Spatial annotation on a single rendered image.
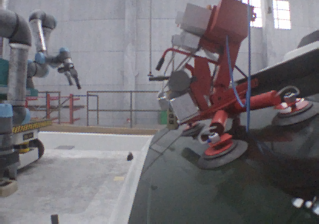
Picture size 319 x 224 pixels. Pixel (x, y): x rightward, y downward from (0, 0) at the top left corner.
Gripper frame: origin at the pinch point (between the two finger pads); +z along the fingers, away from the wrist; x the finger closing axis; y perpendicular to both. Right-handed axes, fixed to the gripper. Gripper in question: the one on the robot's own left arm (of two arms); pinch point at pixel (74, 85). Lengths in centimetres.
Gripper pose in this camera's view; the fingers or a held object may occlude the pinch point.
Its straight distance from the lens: 157.7
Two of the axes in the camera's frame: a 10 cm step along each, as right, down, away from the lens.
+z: 3.9, 9.1, -1.4
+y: 9.2, -4.0, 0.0
